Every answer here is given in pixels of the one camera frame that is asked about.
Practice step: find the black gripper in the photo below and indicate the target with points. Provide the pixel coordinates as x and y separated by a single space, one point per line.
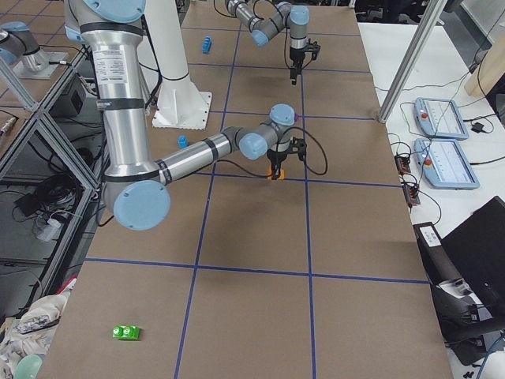
276 159
295 59

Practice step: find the orange trapezoid block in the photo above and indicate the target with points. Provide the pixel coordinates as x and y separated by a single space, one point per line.
278 175

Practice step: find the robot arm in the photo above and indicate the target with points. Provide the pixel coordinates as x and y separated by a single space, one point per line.
286 17
135 184

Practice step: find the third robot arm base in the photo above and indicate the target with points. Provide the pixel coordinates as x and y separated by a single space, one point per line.
21 51

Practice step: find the blue long brick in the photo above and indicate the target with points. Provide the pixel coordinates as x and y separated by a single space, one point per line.
206 45

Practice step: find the blue small brick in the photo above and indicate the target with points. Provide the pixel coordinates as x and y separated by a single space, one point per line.
183 142

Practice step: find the upper orange relay board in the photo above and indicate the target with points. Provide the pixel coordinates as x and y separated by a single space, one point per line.
403 164

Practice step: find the orange relay board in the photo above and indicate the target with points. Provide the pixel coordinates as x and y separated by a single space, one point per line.
403 164
411 195

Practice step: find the lower orange relay board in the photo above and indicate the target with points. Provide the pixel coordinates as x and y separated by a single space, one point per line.
411 195

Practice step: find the upper teach pendant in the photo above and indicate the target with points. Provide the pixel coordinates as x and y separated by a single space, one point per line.
440 118

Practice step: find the teach pendant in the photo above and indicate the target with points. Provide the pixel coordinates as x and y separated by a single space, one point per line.
440 118
444 165

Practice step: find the lower teach pendant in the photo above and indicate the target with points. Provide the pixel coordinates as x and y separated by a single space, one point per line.
444 165

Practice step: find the black laptop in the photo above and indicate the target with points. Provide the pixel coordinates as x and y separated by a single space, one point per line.
476 248

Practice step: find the green double brick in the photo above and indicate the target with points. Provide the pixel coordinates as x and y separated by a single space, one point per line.
126 332

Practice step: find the patterned cloth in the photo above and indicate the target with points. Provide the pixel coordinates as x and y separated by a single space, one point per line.
34 332

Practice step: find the pale green round object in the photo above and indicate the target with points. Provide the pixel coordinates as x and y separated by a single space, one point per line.
28 367

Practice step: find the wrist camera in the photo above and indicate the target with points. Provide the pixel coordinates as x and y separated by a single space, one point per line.
313 48
299 147

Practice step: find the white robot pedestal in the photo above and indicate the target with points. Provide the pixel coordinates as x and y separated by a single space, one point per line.
180 104

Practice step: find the aluminium frame post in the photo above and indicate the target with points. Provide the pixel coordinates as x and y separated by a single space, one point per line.
416 46

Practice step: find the black box under frame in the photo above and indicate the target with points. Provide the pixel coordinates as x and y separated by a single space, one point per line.
70 101

